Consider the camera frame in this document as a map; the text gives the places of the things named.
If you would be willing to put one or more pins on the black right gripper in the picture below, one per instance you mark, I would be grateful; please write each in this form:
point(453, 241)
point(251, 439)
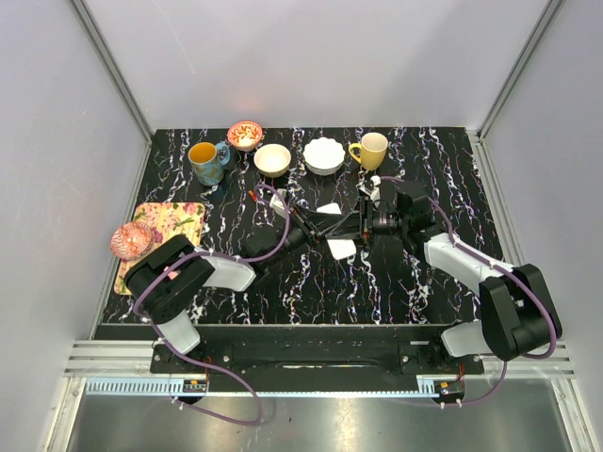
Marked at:
point(358, 224)

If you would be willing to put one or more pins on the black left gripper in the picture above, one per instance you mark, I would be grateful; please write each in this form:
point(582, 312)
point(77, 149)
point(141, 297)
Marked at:
point(312, 224)

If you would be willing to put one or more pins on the white red remote control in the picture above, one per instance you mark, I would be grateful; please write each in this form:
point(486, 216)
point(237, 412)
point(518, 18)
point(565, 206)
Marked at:
point(340, 246)

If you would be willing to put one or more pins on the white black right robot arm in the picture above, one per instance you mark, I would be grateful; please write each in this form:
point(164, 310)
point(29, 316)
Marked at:
point(517, 314)

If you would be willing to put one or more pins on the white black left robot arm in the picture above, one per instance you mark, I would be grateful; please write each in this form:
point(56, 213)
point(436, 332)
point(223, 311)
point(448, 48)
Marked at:
point(166, 280)

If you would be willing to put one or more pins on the white scalloped bowl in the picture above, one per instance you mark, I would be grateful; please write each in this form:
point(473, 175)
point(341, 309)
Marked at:
point(323, 156)

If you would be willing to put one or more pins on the cream round bowl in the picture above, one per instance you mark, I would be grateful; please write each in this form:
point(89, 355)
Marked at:
point(272, 160)

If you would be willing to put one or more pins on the yellow mug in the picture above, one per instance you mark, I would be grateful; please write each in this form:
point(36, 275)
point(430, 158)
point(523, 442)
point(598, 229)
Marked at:
point(370, 151)

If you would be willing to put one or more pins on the orange patterned small bowl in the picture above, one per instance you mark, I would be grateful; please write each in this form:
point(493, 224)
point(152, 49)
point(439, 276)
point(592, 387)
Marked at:
point(245, 135)

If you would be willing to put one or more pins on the blue floral mug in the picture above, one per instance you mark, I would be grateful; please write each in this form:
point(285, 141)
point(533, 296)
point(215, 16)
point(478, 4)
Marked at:
point(209, 161)

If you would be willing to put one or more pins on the red patterned bowl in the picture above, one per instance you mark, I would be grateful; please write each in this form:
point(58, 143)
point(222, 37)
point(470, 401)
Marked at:
point(132, 240)

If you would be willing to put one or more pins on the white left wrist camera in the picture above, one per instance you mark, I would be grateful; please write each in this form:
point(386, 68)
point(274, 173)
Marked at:
point(277, 203)

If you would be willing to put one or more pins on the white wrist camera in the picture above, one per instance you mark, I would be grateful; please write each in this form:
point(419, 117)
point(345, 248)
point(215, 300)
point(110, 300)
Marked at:
point(277, 203)
point(371, 188)

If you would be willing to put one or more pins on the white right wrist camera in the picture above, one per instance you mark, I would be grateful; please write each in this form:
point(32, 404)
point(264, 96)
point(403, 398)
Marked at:
point(371, 188)

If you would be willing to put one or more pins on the aluminium frame post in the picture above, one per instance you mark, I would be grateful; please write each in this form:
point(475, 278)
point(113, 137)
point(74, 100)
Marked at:
point(101, 48)

